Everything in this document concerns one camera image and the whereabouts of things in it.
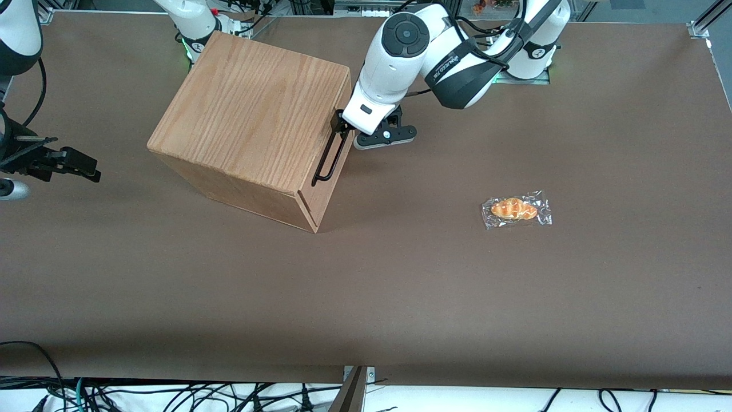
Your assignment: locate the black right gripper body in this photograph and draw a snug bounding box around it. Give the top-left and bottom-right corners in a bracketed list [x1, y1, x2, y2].
[0, 109, 61, 178]

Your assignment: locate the wooden drawer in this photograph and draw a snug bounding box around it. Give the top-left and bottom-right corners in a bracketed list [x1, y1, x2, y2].
[297, 72, 356, 232]

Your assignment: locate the black metal drawer handle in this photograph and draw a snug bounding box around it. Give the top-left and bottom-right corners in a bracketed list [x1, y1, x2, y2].
[311, 117, 351, 187]

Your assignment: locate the wooden drawer cabinet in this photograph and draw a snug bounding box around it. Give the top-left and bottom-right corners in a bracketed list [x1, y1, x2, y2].
[147, 31, 356, 233]

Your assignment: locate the brown table cover mat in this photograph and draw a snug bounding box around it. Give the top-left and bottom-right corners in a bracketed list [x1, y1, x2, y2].
[0, 10, 732, 391]

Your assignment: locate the bread roll in clear wrapper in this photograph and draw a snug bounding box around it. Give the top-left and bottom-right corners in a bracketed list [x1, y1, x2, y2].
[480, 190, 554, 231]

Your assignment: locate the dark metal bar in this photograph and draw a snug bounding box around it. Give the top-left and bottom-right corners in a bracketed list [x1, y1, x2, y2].
[328, 366, 368, 412]

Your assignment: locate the aluminium corner profile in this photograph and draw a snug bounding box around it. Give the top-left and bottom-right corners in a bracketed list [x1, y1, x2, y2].
[688, 0, 732, 39]

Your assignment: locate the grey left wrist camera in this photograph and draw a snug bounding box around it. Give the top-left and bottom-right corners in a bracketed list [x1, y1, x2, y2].
[353, 123, 417, 150]

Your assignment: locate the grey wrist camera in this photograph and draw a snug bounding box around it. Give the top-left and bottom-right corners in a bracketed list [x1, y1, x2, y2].
[353, 123, 417, 150]
[0, 179, 29, 201]

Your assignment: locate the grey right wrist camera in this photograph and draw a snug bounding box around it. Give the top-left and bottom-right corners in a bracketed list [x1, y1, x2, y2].
[0, 179, 29, 201]

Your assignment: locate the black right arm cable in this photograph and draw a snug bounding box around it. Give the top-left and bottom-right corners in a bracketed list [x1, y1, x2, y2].
[22, 56, 47, 128]

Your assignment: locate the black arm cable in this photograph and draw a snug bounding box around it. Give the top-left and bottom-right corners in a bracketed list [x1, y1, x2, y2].
[452, 0, 564, 74]
[22, 56, 47, 128]

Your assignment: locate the aluminium frame profile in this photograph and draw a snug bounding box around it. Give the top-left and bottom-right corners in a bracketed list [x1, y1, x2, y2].
[335, 0, 418, 18]

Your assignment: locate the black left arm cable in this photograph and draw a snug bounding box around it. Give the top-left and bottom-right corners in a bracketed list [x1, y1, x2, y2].
[452, 0, 564, 74]

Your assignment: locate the black looped floor cable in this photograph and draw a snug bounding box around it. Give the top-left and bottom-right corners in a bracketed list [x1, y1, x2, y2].
[0, 340, 65, 412]

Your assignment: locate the silver metal clamp bracket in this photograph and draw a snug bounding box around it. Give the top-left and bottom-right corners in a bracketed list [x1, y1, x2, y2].
[342, 365, 376, 385]

